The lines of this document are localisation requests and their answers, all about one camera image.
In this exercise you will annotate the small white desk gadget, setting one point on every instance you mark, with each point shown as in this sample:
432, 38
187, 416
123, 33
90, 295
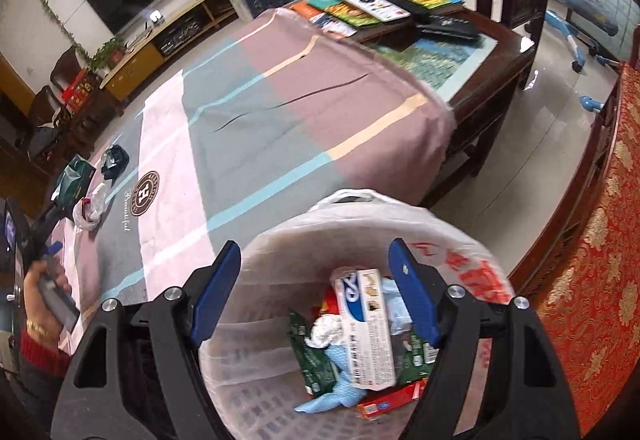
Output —
156, 17

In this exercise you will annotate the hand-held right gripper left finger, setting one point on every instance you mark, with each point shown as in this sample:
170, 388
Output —
217, 292

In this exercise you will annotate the red gift box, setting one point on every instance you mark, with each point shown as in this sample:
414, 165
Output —
80, 90

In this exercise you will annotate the dark wooden coffee table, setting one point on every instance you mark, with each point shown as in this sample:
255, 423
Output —
480, 84

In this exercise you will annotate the white tissue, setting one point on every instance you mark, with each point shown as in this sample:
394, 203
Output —
325, 330

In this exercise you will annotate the yellow wooden television cabinet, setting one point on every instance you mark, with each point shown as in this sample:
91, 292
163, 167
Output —
165, 39

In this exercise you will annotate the clear plastic wrapper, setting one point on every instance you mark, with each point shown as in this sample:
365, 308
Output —
90, 210

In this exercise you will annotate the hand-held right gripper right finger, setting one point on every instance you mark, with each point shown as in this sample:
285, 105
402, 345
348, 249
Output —
412, 295

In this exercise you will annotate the striped pastel blanket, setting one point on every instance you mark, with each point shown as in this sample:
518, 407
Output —
300, 109

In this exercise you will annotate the light blue face mask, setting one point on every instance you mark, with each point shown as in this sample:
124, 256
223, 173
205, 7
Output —
397, 307

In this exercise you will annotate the person's left forearm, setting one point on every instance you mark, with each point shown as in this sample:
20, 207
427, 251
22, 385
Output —
42, 355

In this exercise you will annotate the green snack bag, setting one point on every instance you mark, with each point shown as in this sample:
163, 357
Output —
415, 355

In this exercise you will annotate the dark crumpled plastic bag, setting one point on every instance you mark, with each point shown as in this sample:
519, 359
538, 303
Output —
114, 162

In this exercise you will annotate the red snack bag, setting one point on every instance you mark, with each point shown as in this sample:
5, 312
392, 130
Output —
330, 302

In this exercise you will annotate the potted green plant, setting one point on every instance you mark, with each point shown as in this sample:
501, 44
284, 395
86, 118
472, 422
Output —
106, 55

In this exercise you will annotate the bin with white plastic bag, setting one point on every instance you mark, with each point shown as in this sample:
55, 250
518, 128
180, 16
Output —
250, 370

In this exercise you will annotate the black remote control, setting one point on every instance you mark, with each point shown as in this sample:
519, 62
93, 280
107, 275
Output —
445, 27

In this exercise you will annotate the person's left hand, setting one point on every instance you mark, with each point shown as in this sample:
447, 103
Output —
36, 305

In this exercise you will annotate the dark wooden chair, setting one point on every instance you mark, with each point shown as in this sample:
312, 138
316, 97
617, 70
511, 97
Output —
42, 119
67, 67

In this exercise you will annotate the white toothpaste box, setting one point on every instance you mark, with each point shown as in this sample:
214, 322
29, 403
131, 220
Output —
367, 330

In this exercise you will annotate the green ivy garland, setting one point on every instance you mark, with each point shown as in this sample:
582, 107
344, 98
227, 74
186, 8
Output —
55, 19

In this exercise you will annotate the green tissue box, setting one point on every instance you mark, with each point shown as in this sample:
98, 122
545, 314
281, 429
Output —
72, 180

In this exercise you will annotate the white remote control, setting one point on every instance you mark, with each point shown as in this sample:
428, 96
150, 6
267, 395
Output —
367, 2

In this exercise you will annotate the blue glove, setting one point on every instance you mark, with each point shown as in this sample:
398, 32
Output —
335, 385

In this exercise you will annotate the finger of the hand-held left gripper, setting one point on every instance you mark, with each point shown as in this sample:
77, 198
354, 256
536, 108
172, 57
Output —
47, 222

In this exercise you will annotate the red gold patterned sofa cushion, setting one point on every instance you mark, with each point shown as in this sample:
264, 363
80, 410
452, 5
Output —
600, 245

